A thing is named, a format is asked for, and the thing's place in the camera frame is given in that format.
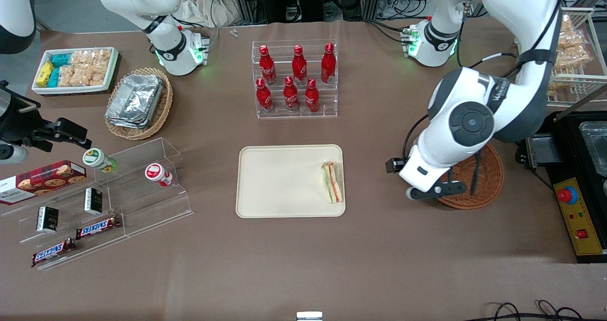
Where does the brown table cover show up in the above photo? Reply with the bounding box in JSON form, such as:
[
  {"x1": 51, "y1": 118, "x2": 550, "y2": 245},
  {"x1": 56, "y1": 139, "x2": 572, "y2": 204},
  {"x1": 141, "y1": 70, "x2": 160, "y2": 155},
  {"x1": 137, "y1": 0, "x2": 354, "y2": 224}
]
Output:
[{"x1": 0, "y1": 15, "x2": 607, "y2": 321}]

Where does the red cola bottle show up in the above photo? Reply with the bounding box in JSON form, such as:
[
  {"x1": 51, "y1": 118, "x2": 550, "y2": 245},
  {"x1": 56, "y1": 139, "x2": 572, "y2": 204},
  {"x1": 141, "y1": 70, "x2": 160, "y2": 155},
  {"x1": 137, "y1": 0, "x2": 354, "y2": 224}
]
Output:
[
  {"x1": 256, "y1": 78, "x2": 274, "y2": 114},
  {"x1": 291, "y1": 45, "x2": 308, "y2": 86},
  {"x1": 258, "y1": 45, "x2": 278, "y2": 86},
  {"x1": 321, "y1": 42, "x2": 337, "y2": 85},
  {"x1": 304, "y1": 78, "x2": 321, "y2": 114},
  {"x1": 283, "y1": 76, "x2": 301, "y2": 113}
]

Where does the clear rectangular pan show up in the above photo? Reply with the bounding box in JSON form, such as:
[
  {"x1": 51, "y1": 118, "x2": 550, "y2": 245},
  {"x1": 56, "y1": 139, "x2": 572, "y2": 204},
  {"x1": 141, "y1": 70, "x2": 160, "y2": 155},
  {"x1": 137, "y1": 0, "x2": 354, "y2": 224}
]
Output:
[{"x1": 578, "y1": 121, "x2": 607, "y2": 177}]

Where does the white rectangular bin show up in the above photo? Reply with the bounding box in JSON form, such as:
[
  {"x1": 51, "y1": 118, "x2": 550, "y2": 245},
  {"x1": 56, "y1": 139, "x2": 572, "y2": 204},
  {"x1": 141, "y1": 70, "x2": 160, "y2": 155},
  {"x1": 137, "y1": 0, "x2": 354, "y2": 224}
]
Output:
[{"x1": 31, "y1": 46, "x2": 120, "y2": 96}]

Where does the cream plastic tray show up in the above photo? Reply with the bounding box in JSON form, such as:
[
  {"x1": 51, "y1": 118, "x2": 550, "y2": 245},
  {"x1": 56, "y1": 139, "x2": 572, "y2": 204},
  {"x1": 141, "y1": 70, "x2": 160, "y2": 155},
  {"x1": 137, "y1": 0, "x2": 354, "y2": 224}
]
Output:
[{"x1": 236, "y1": 144, "x2": 346, "y2": 218}]

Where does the black background cable bundle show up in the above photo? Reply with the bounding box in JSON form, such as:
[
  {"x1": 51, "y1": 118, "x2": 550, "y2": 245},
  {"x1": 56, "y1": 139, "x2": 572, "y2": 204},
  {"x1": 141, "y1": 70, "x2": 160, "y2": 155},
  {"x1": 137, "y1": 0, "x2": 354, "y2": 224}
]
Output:
[{"x1": 266, "y1": 0, "x2": 427, "y2": 24}]

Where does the light oval wicker basket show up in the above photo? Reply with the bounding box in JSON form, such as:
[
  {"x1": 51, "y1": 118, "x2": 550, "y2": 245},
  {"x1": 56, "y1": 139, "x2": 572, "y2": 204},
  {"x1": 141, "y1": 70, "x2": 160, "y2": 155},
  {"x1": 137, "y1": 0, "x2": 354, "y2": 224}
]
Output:
[{"x1": 104, "y1": 67, "x2": 174, "y2": 141}]

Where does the yellow snack packet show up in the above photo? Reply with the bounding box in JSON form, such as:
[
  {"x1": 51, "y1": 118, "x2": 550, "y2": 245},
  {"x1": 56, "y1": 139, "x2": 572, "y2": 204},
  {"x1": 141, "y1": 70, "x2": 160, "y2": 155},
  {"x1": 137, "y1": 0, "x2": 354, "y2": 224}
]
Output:
[{"x1": 36, "y1": 62, "x2": 55, "y2": 88}]

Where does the thin black camera cable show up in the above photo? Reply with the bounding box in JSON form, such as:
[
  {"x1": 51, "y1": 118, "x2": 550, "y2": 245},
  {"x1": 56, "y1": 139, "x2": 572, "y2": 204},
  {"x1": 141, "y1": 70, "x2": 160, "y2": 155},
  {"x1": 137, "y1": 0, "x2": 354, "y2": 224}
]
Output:
[{"x1": 470, "y1": 146, "x2": 483, "y2": 198}]

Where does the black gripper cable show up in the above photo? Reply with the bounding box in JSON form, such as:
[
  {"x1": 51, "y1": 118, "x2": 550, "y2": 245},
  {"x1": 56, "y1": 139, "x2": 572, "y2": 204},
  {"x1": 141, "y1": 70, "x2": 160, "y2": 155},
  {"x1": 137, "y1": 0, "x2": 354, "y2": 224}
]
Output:
[{"x1": 402, "y1": 114, "x2": 430, "y2": 163}]

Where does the clear acrylic stepped shelf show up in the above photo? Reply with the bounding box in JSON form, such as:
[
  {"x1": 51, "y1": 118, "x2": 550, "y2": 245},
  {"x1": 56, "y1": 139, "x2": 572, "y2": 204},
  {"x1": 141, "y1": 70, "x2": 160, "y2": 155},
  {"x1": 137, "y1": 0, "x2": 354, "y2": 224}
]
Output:
[{"x1": 0, "y1": 137, "x2": 194, "y2": 271}]

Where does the clear acrylic bottle rack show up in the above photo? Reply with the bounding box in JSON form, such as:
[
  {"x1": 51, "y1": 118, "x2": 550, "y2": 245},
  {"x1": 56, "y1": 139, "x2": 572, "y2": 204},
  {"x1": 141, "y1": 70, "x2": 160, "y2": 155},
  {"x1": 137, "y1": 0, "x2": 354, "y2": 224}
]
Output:
[{"x1": 251, "y1": 39, "x2": 339, "y2": 119}]

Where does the white wire basket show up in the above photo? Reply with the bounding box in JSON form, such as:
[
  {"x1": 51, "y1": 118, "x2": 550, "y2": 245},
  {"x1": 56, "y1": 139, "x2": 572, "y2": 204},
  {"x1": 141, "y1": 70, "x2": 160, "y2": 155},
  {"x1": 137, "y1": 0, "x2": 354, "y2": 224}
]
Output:
[{"x1": 545, "y1": 7, "x2": 607, "y2": 109}]

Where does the triangle sandwich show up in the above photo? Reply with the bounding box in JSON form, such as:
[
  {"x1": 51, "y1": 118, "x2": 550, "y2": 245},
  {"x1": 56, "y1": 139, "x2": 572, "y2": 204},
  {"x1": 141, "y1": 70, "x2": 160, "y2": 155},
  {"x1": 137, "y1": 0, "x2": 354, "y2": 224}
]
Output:
[{"x1": 321, "y1": 159, "x2": 344, "y2": 204}]

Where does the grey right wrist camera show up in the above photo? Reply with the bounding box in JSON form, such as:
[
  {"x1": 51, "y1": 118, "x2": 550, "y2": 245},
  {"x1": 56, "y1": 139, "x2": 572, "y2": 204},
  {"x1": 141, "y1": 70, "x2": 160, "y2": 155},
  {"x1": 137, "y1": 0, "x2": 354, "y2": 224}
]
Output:
[{"x1": 0, "y1": 143, "x2": 29, "y2": 165}]

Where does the red tartan cookie box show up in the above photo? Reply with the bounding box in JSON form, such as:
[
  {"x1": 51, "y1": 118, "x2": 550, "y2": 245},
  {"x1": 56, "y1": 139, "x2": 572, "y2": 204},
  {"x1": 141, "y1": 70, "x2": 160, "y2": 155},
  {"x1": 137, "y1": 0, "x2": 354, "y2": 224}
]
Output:
[{"x1": 0, "y1": 160, "x2": 88, "y2": 206}]

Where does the small black white box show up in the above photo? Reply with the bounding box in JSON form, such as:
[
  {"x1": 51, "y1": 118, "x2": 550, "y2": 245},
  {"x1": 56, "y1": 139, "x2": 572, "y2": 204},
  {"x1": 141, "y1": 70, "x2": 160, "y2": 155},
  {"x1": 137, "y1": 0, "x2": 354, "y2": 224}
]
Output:
[
  {"x1": 36, "y1": 206, "x2": 60, "y2": 233},
  {"x1": 84, "y1": 187, "x2": 104, "y2": 216}
]

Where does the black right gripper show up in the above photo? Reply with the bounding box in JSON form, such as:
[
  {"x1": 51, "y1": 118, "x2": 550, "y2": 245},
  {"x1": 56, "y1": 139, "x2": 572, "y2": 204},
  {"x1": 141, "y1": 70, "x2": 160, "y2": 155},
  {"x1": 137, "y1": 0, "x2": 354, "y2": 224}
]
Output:
[{"x1": 0, "y1": 81, "x2": 91, "y2": 152}]

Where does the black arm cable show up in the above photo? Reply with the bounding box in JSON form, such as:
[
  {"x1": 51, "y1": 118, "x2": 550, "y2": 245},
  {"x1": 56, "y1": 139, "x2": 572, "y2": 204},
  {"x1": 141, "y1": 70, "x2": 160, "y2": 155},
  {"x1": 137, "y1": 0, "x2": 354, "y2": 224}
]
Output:
[{"x1": 455, "y1": 0, "x2": 568, "y2": 71}]

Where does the yellow emergency stop box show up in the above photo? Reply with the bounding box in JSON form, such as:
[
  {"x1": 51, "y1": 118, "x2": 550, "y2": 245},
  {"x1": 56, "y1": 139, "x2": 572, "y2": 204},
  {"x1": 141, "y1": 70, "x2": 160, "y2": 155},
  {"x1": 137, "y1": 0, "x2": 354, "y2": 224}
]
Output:
[{"x1": 552, "y1": 176, "x2": 607, "y2": 264}]

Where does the Snickers chocolate bar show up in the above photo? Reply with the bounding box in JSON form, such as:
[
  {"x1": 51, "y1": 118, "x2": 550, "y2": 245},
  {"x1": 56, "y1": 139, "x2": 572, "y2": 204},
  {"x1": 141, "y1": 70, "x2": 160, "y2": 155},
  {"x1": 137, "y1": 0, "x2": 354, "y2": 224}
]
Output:
[
  {"x1": 75, "y1": 215, "x2": 122, "y2": 240},
  {"x1": 31, "y1": 238, "x2": 77, "y2": 268}
]

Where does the green lid snack cup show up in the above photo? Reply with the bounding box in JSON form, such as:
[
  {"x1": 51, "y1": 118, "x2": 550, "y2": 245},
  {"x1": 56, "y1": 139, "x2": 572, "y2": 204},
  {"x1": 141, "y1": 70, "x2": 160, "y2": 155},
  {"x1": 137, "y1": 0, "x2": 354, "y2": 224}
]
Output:
[{"x1": 83, "y1": 147, "x2": 117, "y2": 174}]

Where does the aluminium foil container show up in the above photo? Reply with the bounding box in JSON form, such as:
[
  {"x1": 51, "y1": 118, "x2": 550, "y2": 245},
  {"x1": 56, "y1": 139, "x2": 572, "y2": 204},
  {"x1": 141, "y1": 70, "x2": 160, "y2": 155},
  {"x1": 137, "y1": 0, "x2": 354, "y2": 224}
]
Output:
[
  {"x1": 106, "y1": 73, "x2": 165, "y2": 122},
  {"x1": 105, "y1": 112, "x2": 150, "y2": 130}
]

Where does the black countertop appliance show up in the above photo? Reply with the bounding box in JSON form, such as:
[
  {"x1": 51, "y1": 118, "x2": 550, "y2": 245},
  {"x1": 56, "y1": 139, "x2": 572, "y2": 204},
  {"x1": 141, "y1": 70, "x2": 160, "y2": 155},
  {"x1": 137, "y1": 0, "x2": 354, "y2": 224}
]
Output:
[{"x1": 516, "y1": 111, "x2": 607, "y2": 183}]

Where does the white cloth bundle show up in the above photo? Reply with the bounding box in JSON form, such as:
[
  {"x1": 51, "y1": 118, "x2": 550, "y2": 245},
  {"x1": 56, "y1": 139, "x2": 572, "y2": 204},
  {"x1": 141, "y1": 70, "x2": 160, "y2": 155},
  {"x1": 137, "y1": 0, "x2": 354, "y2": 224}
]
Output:
[{"x1": 176, "y1": 0, "x2": 248, "y2": 28}]

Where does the black floor cable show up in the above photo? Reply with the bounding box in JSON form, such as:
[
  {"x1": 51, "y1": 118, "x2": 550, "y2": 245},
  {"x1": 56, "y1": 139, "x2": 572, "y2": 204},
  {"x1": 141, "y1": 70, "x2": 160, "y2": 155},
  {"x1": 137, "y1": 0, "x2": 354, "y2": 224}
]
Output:
[
  {"x1": 536, "y1": 299, "x2": 607, "y2": 321},
  {"x1": 474, "y1": 302, "x2": 536, "y2": 321}
]

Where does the brown round wicker basket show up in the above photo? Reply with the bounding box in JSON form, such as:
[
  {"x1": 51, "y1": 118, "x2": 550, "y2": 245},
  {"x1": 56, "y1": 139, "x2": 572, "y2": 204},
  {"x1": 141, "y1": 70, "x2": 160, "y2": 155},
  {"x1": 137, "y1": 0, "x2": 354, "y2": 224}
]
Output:
[{"x1": 432, "y1": 143, "x2": 505, "y2": 211}]

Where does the red lid snack cup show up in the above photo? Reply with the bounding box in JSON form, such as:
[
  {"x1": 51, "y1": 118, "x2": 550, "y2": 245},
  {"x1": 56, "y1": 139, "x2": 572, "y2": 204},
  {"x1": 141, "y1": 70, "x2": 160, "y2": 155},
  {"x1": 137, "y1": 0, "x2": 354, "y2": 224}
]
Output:
[{"x1": 144, "y1": 163, "x2": 174, "y2": 188}]

